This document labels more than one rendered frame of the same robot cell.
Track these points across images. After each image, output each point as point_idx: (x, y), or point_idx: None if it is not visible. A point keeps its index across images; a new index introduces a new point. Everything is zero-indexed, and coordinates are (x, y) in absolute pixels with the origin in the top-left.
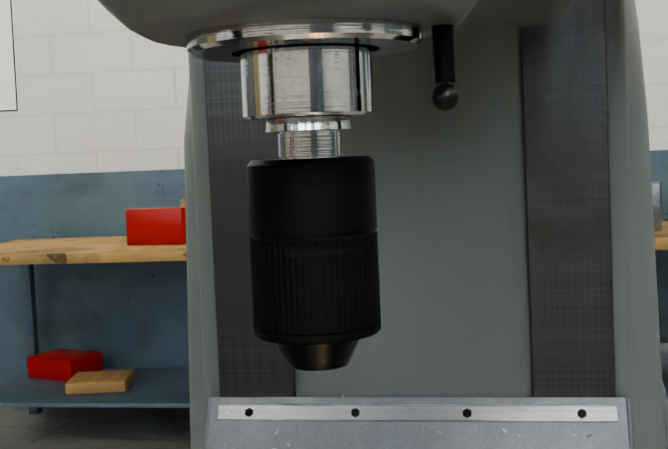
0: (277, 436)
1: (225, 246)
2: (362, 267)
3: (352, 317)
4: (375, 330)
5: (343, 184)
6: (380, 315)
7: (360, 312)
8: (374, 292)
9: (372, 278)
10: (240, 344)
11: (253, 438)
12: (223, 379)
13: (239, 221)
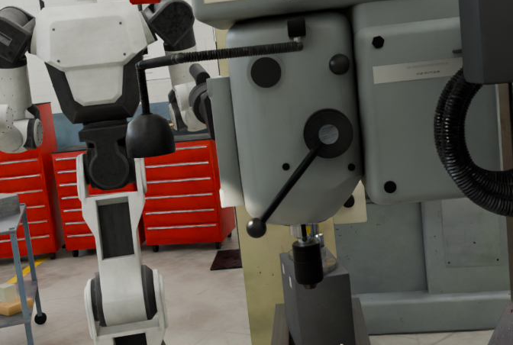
0: (512, 324)
1: (508, 240)
2: (300, 269)
3: (298, 278)
4: (304, 283)
5: (295, 251)
6: (310, 281)
7: (300, 278)
8: (304, 275)
9: (304, 272)
10: (512, 282)
11: (508, 321)
12: (511, 294)
13: (510, 232)
